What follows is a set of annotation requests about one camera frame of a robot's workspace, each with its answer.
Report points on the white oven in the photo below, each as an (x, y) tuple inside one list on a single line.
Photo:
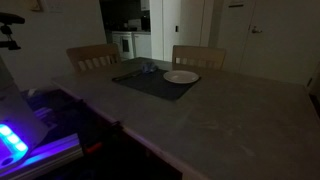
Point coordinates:
[(120, 50)]

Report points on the white door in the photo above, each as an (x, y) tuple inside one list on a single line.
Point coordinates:
[(283, 40)]

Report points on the white countertop appliance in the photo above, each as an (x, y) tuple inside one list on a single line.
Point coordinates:
[(135, 23)]

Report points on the white wall plate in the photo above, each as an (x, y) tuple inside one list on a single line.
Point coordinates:
[(53, 5)]

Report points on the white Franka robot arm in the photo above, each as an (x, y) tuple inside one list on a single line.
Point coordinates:
[(16, 110)]

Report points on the dark wall light switch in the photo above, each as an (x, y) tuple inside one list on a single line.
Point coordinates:
[(176, 28)]

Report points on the black table knife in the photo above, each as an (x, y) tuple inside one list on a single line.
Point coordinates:
[(126, 76)]

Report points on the white round plate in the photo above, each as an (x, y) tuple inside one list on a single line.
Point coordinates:
[(181, 76)]

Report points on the white kitchen cabinet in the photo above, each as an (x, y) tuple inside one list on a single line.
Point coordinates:
[(142, 45)]

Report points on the blue towel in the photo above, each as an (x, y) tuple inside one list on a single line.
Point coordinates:
[(149, 66)]

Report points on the wooden slat-back chair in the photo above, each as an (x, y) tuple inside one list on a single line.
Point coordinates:
[(91, 52), (200, 53)]

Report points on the dark rectangular placemat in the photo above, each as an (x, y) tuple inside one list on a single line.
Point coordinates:
[(156, 86)]

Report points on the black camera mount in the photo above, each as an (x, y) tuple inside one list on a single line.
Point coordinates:
[(10, 18)]

